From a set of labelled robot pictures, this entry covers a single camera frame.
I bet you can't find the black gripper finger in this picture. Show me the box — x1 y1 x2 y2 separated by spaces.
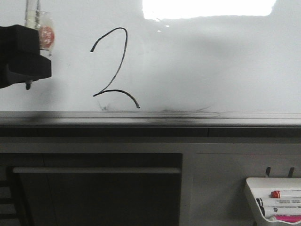
0 24 51 89

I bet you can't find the white black whiteboard marker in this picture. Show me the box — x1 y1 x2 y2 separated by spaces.
24 0 41 90

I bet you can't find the grey whiteboard tray ledge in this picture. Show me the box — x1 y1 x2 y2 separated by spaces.
0 111 301 128

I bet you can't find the white whiteboard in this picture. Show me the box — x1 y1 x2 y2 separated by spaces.
0 0 301 113

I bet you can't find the red magnet in clear tape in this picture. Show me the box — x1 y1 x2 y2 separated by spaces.
37 11 55 57

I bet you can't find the red capped marker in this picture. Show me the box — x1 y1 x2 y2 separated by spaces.
270 190 301 199

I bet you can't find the white marker holder tray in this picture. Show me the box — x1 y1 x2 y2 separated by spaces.
245 178 301 226

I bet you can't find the black capped marker lower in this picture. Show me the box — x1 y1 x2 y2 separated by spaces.
259 206 301 218

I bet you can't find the black capped marker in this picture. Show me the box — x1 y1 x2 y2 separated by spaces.
259 206 301 218
256 198 301 207

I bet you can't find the black capped marker upper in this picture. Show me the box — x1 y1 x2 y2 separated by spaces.
256 198 301 207

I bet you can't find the pink eraser block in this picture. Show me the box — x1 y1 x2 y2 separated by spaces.
275 215 301 223

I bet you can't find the black wall hook left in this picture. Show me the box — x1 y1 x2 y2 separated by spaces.
265 167 271 178

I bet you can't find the black wall hook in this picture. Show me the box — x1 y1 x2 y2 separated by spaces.
265 167 271 178
288 167 294 178

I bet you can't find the black wall hook right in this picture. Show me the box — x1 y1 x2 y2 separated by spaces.
288 167 294 178

